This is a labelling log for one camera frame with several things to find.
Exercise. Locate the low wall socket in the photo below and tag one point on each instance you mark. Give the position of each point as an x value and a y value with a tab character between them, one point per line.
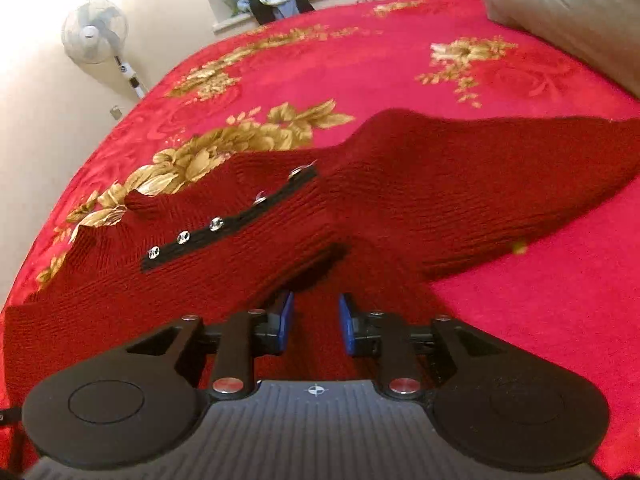
116	112

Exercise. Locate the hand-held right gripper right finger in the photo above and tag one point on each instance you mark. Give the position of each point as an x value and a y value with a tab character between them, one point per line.
346	325

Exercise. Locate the white standing fan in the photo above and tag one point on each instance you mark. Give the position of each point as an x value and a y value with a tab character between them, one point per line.
95	30

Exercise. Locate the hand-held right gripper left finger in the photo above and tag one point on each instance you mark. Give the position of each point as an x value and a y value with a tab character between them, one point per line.
286	322

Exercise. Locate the pale green pillow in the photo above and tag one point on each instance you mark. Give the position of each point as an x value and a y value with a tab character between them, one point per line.
560	5

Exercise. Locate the dark red knit sweater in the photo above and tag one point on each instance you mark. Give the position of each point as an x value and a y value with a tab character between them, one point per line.
425	185

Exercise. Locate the red floral blanket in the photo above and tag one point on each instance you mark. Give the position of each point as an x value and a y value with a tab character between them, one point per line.
550	310

